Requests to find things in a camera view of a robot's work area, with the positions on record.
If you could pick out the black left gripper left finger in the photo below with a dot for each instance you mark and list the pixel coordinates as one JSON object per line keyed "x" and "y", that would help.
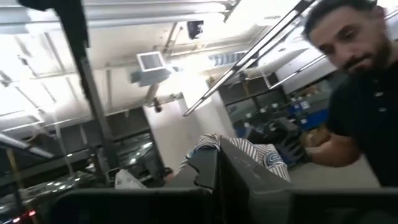
{"x": 124, "y": 208}

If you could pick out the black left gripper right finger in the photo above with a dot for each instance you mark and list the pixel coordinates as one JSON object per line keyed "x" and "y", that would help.
{"x": 280, "y": 205}

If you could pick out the grey patterned hospital gown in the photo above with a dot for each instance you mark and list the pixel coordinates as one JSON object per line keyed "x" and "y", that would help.
{"x": 267, "y": 155}

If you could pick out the person's hand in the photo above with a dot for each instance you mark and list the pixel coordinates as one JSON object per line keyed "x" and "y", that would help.
{"x": 317, "y": 143}

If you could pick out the black ceiling-hung device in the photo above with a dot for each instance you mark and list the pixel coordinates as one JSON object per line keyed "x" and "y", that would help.
{"x": 157, "y": 105}

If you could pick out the person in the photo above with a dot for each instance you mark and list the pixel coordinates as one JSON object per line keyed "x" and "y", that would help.
{"x": 367, "y": 109}

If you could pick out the white ceiling air unit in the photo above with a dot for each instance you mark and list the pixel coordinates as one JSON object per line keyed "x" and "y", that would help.
{"x": 150, "y": 67}

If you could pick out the black camera gantry post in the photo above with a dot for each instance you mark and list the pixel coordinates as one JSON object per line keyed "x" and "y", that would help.
{"x": 93, "y": 93}

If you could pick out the black overhead camera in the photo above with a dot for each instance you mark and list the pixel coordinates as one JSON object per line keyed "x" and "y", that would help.
{"x": 195, "y": 29}

